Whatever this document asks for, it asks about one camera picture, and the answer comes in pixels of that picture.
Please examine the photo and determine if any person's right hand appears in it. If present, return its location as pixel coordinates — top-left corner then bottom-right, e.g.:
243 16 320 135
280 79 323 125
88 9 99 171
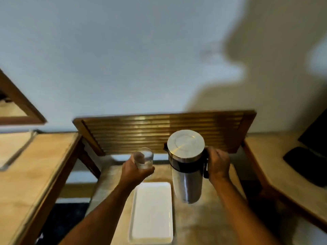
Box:
204 146 231 182

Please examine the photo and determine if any person's left hand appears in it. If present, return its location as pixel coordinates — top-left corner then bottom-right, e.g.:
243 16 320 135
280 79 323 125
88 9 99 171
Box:
120 153 155 187

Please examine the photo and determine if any clear drinking glass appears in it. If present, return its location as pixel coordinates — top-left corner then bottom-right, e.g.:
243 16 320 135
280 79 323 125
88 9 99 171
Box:
133 147 154 170

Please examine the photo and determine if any stainless steel thermos jug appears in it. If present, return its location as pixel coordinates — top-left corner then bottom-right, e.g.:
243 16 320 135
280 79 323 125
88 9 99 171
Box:
164 129 209 204

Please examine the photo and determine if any person's left forearm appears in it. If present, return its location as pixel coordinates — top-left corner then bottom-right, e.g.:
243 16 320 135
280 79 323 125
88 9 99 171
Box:
58 176 142 245

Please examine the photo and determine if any person's right forearm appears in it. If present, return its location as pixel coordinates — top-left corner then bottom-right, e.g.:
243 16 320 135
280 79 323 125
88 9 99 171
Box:
211 176 281 245

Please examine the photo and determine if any slatted wooden back panel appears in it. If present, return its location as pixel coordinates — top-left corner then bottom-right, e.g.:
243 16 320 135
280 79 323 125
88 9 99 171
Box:
73 110 257 156

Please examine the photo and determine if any white rectangular tray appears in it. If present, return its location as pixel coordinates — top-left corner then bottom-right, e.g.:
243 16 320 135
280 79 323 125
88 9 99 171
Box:
128 182 174 244

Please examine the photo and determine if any small wooden table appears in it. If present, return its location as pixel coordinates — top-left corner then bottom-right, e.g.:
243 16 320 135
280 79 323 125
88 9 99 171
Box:
85 153 249 245

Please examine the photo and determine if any wooden desk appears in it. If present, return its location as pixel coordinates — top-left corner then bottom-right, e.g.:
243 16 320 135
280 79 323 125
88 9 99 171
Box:
241 130 327 234

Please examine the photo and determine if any black flat object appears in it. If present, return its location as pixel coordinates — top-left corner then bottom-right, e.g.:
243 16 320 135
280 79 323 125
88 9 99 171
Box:
283 146 327 188

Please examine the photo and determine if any wooden side table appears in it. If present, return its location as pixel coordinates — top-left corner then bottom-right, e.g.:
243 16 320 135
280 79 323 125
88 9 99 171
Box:
0 131 101 245

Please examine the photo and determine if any black screen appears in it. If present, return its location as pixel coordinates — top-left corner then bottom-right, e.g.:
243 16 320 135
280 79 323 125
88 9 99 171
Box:
298 109 327 156

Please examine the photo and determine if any wooden framed mirror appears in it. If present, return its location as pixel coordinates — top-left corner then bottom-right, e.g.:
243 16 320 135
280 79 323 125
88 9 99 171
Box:
0 69 47 126

